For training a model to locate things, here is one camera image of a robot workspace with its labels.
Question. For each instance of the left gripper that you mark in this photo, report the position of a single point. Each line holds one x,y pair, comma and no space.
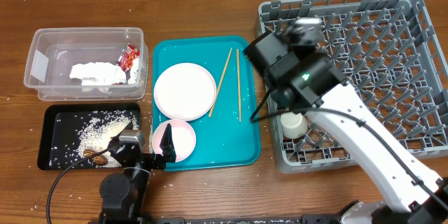
169,154

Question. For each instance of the small pink plate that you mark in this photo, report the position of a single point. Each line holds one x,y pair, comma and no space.
183,137

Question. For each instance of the brown food scraps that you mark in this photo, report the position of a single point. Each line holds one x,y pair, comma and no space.
99,160

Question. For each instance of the white rice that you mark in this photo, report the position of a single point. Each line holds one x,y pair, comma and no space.
75,132

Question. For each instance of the large white plate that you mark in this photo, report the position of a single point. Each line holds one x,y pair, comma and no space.
185,91

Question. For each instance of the wooden chopstick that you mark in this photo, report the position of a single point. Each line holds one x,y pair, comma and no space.
221,82
239,87

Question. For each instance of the white napkin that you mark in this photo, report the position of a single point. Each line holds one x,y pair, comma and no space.
105,73

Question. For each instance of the red snack wrapper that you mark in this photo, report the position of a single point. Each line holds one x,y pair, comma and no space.
129,54

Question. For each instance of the white cup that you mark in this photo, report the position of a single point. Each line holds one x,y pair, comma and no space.
293,125

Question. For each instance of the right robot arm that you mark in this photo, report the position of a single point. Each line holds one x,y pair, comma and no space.
302,79

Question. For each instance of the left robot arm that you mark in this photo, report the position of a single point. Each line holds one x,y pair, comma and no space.
123,193

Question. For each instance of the grey dishwasher rack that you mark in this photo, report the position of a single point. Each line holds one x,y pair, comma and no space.
390,52

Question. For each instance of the black tray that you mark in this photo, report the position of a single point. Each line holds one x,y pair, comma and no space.
49,123

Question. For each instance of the teal serving tray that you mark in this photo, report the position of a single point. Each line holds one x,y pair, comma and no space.
222,141

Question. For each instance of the clear plastic bin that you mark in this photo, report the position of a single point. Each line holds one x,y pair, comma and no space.
54,51

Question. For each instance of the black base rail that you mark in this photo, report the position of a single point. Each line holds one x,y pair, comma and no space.
304,219

